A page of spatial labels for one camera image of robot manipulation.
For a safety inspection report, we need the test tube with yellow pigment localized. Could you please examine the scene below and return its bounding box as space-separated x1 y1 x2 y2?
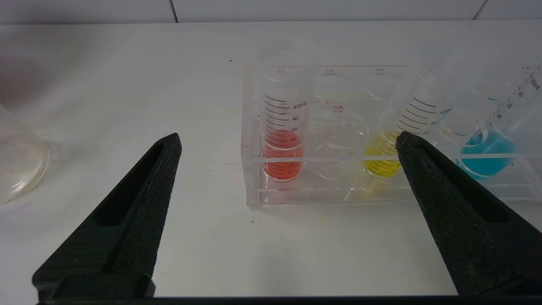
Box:
362 64 450 179

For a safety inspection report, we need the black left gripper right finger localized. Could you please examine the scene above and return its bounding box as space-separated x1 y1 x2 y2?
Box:
395 131 542 297

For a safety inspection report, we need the test tube with red pigment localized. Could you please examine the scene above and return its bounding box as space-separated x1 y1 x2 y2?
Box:
256 38 316 183

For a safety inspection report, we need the clear acrylic test tube rack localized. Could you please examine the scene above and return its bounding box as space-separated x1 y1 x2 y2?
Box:
241 64 542 209

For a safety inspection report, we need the test tube with blue pigment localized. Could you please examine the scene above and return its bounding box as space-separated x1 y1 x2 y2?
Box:
455 64 542 179

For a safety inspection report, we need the clear glass beaker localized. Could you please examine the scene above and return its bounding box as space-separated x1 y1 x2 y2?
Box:
0 104 51 205

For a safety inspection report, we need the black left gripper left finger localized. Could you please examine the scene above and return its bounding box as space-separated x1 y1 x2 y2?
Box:
32 133 183 299

